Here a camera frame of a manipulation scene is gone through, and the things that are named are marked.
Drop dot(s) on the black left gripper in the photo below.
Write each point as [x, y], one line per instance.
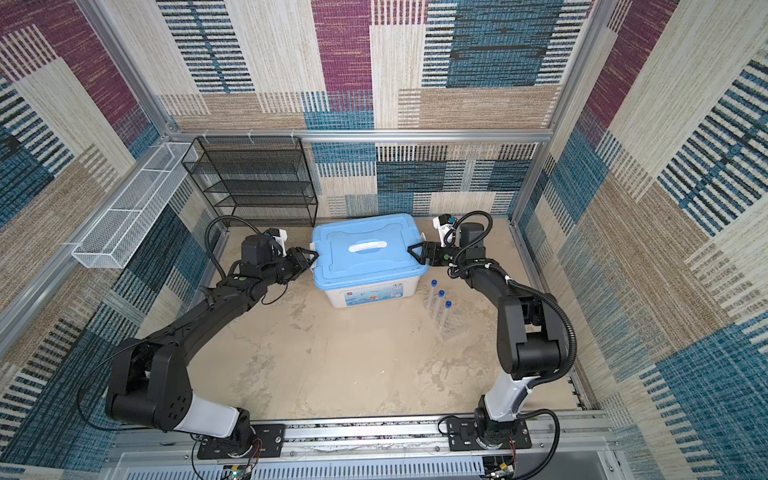
[301, 263]

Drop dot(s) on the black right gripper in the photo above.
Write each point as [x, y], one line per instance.
[427, 247]

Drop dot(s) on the blue plastic bin lid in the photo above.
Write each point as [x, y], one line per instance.
[395, 227]

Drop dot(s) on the white plastic storage bin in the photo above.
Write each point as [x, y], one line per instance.
[372, 288]

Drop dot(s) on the test tube with blue cap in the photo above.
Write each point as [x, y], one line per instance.
[432, 293]

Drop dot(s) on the blue-capped test tube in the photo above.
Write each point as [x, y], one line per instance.
[439, 306]
[445, 318]

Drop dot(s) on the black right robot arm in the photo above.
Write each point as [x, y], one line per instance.
[536, 343]

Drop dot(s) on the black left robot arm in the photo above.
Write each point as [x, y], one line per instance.
[149, 384]

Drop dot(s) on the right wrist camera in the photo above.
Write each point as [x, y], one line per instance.
[445, 226]

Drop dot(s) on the black wire shelf rack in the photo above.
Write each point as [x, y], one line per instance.
[265, 180]

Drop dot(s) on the white wire mesh basket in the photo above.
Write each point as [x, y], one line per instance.
[118, 233]

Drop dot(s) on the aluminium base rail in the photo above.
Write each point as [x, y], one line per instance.
[390, 447]

